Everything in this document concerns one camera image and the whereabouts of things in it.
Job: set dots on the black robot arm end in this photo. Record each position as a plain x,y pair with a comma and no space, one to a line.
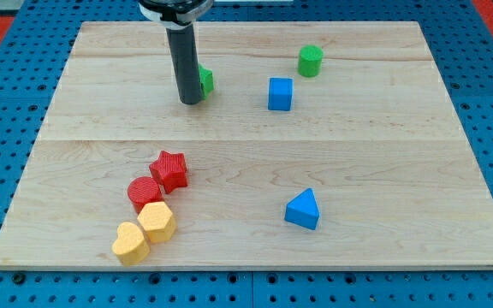
174,14

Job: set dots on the red star block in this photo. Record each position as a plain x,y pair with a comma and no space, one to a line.
170,171

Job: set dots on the green star block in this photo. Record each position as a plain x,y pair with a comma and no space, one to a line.
206,81

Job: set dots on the blue cube block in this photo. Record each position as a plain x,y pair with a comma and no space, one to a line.
280,93

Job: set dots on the light wooden board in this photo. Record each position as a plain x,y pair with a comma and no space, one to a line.
375,136

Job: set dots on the blue triangle block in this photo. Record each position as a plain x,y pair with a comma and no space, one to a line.
303,210

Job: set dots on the red cylinder block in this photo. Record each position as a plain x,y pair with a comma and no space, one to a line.
143,190

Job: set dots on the yellow hexagon block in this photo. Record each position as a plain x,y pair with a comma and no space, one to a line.
158,221

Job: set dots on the green cylinder block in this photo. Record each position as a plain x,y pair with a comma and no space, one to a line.
310,60

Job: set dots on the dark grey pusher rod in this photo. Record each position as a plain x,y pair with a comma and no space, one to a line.
184,56

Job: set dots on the yellow heart block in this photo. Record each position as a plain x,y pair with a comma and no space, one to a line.
130,246

